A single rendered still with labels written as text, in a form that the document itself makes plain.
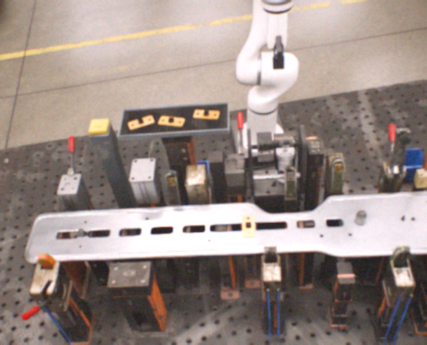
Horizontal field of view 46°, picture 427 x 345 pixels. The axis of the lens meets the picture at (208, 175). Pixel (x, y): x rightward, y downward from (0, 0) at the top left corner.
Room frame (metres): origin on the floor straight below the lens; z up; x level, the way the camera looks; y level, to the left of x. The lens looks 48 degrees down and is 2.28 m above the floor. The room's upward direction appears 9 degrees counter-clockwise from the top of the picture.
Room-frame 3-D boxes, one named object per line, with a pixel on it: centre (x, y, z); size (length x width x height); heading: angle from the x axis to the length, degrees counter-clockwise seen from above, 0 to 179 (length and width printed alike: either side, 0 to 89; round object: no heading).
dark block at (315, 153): (1.09, -0.35, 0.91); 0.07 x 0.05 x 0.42; 172
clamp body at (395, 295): (0.65, -0.47, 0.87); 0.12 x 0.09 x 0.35; 172
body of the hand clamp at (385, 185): (1.01, -0.58, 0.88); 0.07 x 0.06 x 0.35; 172
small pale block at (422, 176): (0.96, -0.65, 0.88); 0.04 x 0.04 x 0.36; 82
